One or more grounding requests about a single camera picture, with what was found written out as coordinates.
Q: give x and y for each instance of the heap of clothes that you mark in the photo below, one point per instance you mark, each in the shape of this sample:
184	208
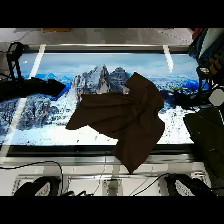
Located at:
208	50

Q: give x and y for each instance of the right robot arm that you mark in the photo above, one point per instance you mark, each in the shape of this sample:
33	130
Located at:
186	99

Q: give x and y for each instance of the brown garment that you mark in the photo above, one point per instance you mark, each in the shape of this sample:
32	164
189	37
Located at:
133	116

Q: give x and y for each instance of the dark green garment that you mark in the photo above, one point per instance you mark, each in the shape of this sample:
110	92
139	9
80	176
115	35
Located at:
206	140

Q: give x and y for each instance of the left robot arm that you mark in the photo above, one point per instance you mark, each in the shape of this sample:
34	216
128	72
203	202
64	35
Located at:
30	87

